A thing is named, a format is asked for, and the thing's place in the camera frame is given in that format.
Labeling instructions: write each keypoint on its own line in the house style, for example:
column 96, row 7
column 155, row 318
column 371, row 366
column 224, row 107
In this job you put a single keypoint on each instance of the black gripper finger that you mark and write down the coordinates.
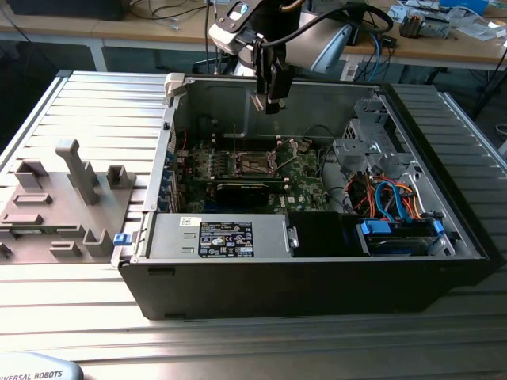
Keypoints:
column 281, row 83
column 262, row 67

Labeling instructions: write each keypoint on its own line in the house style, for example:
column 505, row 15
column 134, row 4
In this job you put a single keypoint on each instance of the silver CPU chip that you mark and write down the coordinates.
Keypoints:
column 258, row 102

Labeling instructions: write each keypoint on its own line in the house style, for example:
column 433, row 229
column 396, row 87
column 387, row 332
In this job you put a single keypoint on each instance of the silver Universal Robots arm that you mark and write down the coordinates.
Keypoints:
column 317, row 43

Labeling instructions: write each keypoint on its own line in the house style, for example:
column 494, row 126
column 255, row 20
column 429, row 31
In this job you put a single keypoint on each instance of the black RAM slot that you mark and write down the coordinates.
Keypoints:
column 253, row 141

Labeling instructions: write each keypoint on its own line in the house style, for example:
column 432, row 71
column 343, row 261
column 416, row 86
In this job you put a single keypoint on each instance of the CPU socket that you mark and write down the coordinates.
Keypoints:
column 253, row 164

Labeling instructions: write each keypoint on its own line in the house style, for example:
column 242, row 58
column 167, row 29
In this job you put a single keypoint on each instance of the CPU cooler heat sink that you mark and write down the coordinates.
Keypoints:
column 410, row 25

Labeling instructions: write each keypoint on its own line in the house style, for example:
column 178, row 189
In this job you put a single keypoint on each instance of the round coin battery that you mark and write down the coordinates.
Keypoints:
column 303, row 147

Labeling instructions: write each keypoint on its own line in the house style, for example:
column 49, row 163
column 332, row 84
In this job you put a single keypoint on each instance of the white power strip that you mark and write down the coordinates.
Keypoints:
column 350, row 73

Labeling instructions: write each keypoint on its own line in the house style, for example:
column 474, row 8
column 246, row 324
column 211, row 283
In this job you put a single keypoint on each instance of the black upright box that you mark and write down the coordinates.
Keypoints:
column 356, row 36

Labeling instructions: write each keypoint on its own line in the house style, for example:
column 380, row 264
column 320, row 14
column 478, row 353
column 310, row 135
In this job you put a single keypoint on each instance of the metal disk bay cage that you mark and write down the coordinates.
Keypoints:
column 352, row 150

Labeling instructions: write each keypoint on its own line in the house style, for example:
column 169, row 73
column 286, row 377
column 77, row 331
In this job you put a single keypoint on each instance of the green motherboard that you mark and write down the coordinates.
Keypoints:
column 305, row 186

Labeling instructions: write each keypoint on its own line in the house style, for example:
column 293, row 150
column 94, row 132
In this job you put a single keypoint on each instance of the small black connector box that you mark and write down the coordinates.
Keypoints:
column 390, row 41

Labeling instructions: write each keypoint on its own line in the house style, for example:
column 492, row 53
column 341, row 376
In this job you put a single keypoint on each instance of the black graphics card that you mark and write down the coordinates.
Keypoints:
column 241, row 194

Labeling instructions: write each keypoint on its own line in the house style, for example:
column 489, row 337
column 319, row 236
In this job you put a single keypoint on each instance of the wooden desk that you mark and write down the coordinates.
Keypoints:
column 435, row 49
column 138, row 29

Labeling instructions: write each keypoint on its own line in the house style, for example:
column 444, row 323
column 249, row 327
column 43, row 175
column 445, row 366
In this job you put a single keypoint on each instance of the blue expansion card retainer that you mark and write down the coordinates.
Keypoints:
column 170, row 158

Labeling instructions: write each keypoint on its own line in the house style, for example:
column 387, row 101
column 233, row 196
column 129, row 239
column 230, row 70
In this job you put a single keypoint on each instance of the black plastic fan shroud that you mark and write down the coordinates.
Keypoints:
column 317, row 233

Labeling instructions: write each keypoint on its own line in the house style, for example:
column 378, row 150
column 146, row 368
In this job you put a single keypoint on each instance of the hard disk in blue carrier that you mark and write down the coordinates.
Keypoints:
column 374, row 228

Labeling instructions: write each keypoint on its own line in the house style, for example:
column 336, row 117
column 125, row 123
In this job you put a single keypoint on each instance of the grey power supply unit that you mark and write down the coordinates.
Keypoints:
column 174, row 237

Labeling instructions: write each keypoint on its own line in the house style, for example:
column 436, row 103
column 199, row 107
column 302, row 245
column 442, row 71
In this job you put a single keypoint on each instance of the blue box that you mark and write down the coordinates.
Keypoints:
column 467, row 4

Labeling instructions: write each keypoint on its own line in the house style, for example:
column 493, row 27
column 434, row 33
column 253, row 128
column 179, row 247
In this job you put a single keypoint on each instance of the black device case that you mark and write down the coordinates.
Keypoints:
column 67, row 8

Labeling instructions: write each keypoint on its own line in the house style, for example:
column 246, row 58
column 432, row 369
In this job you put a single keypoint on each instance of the black PC case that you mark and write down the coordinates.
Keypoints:
column 277, row 289

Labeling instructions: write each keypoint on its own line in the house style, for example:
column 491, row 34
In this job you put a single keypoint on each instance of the clear plastic bag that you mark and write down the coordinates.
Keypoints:
column 483, row 29

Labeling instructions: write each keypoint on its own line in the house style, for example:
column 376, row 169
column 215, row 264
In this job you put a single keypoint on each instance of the blue case latch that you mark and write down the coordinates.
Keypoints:
column 122, row 239

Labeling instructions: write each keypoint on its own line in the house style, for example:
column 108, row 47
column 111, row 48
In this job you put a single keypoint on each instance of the grey parts rack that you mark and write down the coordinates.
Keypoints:
column 63, row 206

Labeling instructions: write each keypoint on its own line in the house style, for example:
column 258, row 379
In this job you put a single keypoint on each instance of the pale blue teach pendant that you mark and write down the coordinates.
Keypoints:
column 35, row 372

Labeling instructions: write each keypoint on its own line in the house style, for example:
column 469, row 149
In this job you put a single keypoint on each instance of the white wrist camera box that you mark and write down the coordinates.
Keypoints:
column 227, row 39

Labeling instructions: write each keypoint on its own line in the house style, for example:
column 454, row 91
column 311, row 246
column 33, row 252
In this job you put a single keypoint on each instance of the grey metal drive bracket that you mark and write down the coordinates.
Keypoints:
column 435, row 27

